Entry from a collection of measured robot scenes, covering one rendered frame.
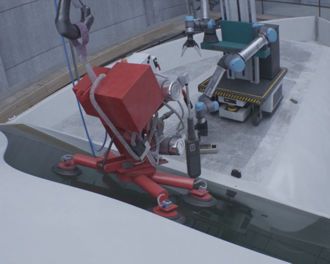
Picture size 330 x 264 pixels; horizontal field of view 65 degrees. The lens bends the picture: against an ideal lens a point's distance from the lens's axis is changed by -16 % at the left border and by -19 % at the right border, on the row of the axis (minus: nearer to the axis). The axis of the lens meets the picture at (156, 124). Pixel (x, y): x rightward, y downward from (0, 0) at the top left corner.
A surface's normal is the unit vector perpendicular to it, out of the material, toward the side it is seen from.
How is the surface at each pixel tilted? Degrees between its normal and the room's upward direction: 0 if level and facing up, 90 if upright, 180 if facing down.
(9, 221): 21
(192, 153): 90
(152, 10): 90
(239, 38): 90
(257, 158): 0
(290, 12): 38
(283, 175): 12
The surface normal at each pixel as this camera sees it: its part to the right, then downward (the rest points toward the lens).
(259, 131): -0.13, -0.87
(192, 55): 0.53, 0.35
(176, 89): 0.77, 0.06
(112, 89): -0.32, -0.66
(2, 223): 0.12, -0.96
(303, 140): 0.07, -0.79
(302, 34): 0.25, 0.44
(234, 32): -0.61, 0.45
